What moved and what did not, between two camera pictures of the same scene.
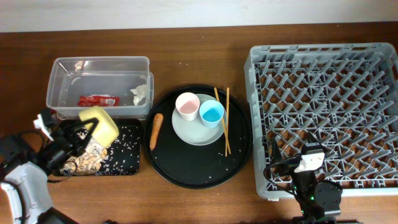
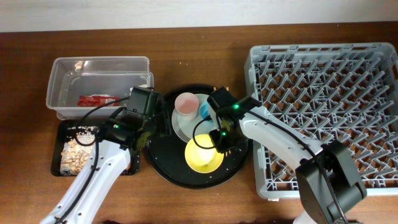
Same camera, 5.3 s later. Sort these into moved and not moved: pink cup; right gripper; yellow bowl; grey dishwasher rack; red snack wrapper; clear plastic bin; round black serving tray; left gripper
Moved: yellow bowl; left gripper; right gripper
Not moved: grey dishwasher rack; round black serving tray; clear plastic bin; red snack wrapper; pink cup
